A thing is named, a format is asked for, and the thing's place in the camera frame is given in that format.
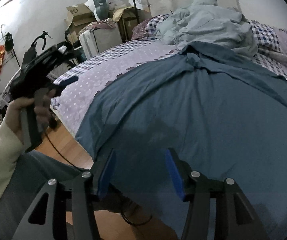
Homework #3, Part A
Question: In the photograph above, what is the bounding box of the dark teal shirt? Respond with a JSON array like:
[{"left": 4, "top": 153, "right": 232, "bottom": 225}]
[{"left": 76, "top": 42, "right": 287, "bottom": 239}]

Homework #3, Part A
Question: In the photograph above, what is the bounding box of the light grey-green jacket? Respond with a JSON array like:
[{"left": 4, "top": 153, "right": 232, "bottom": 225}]
[{"left": 155, "top": 0, "right": 258, "bottom": 57}]

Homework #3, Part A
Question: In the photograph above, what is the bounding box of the folded plaid quilt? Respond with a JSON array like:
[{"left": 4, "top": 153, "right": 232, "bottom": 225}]
[{"left": 249, "top": 20, "right": 287, "bottom": 67}]

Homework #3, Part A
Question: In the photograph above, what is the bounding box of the plaid bed sheet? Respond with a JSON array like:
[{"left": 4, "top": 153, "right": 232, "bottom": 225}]
[{"left": 49, "top": 13, "right": 287, "bottom": 138}]

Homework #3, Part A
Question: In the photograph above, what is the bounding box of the cardboard box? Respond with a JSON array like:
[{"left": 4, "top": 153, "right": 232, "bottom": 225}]
[{"left": 64, "top": 3, "right": 96, "bottom": 44}]

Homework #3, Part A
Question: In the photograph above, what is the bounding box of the person's left hand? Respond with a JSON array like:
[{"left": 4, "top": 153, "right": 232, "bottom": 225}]
[{"left": 5, "top": 89, "right": 56, "bottom": 143}]

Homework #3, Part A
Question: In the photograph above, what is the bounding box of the white storage box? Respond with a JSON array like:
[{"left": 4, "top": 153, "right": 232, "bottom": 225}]
[{"left": 79, "top": 23, "right": 122, "bottom": 60}]

